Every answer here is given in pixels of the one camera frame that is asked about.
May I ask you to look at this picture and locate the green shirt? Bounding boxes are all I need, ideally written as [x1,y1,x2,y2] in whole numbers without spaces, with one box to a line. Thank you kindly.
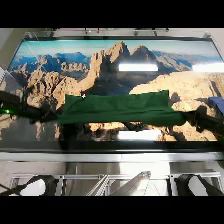
[54,89,188,127]

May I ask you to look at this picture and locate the blue garment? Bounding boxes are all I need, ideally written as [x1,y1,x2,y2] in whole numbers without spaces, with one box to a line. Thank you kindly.
[207,95,224,117]

